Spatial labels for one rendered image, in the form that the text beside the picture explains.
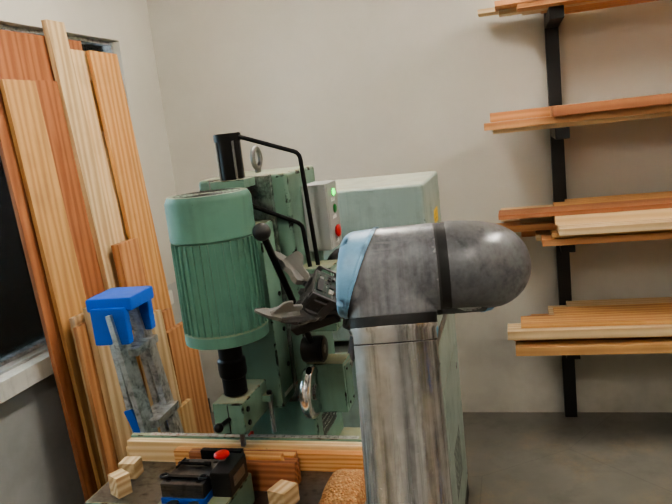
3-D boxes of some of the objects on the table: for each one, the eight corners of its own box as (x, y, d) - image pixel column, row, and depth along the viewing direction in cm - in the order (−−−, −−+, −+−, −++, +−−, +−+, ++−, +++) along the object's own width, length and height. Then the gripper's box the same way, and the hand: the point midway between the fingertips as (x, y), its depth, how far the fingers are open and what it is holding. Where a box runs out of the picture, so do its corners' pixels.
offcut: (136, 479, 149) (133, 464, 148) (120, 479, 149) (117, 464, 149) (144, 471, 152) (141, 456, 151) (128, 471, 153) (125, 456, 152)
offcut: (286, 512, 129) (283, 494, 129) (269, 507, 131) (266, 490, 131) (300, 500, 133) (297, 482, 132) (283, 495, 135) (281, 478, 135)
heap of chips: (314, 511, 128) (312, 493, 128) (333, 473, 141) (331, 457, 141) (360, 514, 126) (358, 495, 125) (375, 475, 139) (373, 458, 138)
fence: (134, 456, 160) (130, 435, 159) (138, 453, 161) (134, 431, 160) (383, 463, 143) (381, 439, 142) (385, 460, 145) (382, 436, 144)
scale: (149, 435, 157) (149, 434, 157) (152, 432, 159) (152, 432, 159) (358, 439, 144) (358, 438, 144) (359, 436, 145) (359, 435, 145)
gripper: (373, 263, 138) (285, 223, 133) (362, 342, 124) (263, 302, 120) (354, 285, 144) (269, 248, 139) (341, 363, 131) (247, 325, 126)
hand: (260, 281), depth 131 cm, fingers open, 14 cm apart
